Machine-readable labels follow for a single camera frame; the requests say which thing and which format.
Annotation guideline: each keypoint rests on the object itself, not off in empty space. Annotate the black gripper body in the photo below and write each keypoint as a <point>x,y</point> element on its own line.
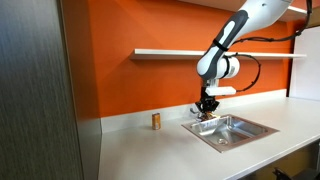
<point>208,99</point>

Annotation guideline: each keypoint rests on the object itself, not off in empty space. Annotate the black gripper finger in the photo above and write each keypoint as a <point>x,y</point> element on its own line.
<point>215,106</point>
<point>199,106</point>

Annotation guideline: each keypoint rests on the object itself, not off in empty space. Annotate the brown and silver packet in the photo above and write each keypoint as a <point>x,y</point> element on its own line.
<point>210,122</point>

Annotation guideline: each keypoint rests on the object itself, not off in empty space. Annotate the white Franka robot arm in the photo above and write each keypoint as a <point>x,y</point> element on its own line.
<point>226,33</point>

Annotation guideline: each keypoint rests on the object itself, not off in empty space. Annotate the round sink drain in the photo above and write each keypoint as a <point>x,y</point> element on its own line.
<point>222,141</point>

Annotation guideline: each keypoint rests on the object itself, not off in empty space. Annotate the stainless steel sink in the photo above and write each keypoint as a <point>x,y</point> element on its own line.
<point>246,130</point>

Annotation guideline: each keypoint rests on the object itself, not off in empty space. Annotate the brown under-counter cabinet front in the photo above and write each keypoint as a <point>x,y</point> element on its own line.
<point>293,160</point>

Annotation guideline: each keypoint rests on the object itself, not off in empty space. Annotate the chrome faucet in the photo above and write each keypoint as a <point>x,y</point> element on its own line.
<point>194,111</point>

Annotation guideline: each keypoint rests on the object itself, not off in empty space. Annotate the orange drink can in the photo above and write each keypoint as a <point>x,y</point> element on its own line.
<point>156,121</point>

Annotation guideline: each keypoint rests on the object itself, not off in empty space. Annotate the dark wood-grain tall cabinet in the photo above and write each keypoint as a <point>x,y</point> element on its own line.
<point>36,100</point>

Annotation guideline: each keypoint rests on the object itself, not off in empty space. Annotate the long white wall shelf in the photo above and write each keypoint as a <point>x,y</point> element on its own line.
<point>166,54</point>

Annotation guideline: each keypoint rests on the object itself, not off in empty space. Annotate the white wall panel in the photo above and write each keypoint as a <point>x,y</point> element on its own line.
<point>305,66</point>

